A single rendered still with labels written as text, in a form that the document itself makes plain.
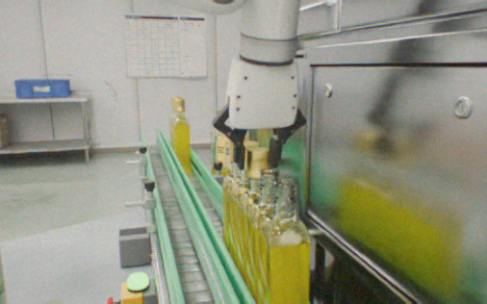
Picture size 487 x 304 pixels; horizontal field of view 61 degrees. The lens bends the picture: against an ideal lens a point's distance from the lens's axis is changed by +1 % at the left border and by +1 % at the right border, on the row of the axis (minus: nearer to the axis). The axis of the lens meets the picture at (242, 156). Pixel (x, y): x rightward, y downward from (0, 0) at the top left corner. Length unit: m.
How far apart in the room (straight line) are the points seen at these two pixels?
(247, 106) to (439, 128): 0.24
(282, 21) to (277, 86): 0.09
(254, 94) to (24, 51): 6.02
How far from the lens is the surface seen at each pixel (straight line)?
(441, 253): 0.50
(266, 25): 0.54
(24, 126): 6.59
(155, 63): 6.37
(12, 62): 6.54
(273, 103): 0.58
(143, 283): 0.92
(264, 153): 0.62
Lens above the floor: 1.29
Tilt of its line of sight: 12 degrees down
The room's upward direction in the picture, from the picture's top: straight up
